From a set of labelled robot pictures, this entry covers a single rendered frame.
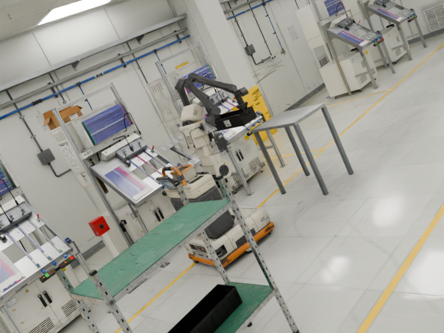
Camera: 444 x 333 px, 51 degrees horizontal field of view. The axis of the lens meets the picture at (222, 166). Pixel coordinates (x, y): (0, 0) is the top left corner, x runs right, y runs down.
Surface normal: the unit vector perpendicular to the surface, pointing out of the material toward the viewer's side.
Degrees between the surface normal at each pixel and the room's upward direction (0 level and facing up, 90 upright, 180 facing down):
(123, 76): 90
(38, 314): 90
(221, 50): 90
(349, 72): 90
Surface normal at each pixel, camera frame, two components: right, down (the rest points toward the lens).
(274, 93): 0.64, -0.12
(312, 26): -0.64, 0.47
